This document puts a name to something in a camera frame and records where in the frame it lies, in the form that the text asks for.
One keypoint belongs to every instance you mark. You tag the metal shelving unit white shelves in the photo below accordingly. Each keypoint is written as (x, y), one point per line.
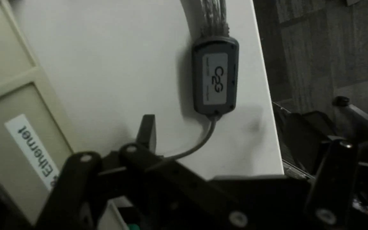
(120, 64)

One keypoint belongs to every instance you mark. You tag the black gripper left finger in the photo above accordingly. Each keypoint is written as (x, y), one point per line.
(85, 183)

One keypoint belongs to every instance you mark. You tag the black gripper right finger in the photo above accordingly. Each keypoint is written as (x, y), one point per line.
(334, 183)

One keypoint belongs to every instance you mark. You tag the beige bin with Ethernet label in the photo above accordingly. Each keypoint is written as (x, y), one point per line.
(18, 141)

